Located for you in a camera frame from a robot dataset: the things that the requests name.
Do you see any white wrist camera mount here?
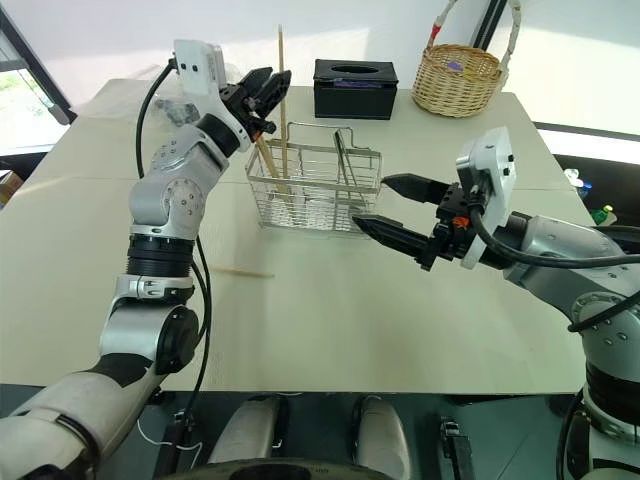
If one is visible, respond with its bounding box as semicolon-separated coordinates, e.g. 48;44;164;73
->
172;39;227;96
454;126;517;271

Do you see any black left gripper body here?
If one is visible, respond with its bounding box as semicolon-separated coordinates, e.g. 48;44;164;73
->
218;83;278;137

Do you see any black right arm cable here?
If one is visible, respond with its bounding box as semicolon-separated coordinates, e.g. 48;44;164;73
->
468;185;640;333

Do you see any black tissue box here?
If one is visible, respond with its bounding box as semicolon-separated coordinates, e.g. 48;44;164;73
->
313;58;400;122

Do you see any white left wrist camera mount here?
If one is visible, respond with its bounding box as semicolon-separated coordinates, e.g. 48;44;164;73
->
172;39;227;96

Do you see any clear plastic bottle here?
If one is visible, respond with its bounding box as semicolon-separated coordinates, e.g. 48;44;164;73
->
563;167;596;197

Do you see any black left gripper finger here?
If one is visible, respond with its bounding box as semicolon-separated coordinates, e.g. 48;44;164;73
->
237;66;275;100
255;69;293;120

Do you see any green capped plastic bottle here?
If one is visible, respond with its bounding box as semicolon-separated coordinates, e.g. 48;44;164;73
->
592;203;621;226

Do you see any black metal post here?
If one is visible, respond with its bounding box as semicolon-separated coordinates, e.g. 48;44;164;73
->
469;0;507;51

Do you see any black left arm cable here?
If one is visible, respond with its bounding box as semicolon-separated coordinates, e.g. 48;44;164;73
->
135;58;213;436

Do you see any cardboard box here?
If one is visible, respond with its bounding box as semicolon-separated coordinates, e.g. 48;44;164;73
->
0;169;24;211

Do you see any black window frame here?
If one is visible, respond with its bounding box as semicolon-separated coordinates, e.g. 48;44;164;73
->
0;0;78;127

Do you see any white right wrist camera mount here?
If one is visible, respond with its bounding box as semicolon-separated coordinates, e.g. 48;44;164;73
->
454;126;517;271

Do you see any metal wire basket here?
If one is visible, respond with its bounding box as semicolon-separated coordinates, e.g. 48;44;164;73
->
245;121;385;240

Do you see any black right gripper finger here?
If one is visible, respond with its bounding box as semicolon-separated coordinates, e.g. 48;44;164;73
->
381;172;452;206
351;215;435;265

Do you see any wooden chopstick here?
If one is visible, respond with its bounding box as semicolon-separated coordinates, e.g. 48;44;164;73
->
277;24;291;181
209;266;276;279
253;133;294;202

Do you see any clear bag of black parts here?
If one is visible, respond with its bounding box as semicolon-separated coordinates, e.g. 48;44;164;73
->
152;96;202;128

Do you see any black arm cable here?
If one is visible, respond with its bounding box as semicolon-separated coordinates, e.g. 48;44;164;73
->
135;58;213;436
468;185;640;333

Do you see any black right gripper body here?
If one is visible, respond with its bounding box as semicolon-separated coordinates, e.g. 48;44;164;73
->
418;182;482;272

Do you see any white rounded robot leg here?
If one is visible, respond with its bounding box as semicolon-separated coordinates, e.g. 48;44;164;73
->
353;394;412;480
206;394;282;466

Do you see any black floor bracket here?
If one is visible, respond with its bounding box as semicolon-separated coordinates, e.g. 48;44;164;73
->
158;410;197;480
437;416;476;480

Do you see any woven wicker basket with handle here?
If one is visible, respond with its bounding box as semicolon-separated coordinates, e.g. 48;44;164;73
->
410;0;524;120

